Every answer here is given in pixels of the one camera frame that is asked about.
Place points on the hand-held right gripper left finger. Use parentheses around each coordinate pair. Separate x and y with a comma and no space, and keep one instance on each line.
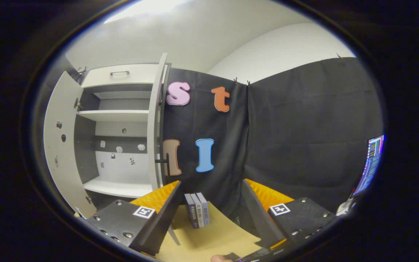
(162,222)

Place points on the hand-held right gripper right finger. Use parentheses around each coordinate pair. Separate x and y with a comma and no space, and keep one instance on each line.
(260,222)

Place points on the white and grey cabinet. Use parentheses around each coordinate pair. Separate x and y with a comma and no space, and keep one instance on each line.
(122,165)

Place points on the white cabinet door headphones sticker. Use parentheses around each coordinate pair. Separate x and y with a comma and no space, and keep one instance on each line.
(154,120)

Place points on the white cabinet door camera sticker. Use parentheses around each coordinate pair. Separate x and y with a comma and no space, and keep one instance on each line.
(64,153)

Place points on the white cabinet shelf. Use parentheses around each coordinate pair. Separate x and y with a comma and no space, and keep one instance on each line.
(115,115)
(118,187)

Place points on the metal door hinge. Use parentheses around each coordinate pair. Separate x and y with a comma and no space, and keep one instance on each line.
(88,199)
(78,104)

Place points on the dark blue book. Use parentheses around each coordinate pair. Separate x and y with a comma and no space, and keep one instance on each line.
(192,213)

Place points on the dark flat object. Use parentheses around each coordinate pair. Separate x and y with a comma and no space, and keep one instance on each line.
(247,255)

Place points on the light grey book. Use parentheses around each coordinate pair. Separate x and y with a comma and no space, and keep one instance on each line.
(199,213)

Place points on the blue grey book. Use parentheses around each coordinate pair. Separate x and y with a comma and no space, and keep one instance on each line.
(205,209)

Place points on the black backdrop cloth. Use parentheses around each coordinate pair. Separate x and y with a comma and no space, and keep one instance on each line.
(304,127)

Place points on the computer monitor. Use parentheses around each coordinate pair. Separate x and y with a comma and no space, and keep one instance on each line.
(367,163)

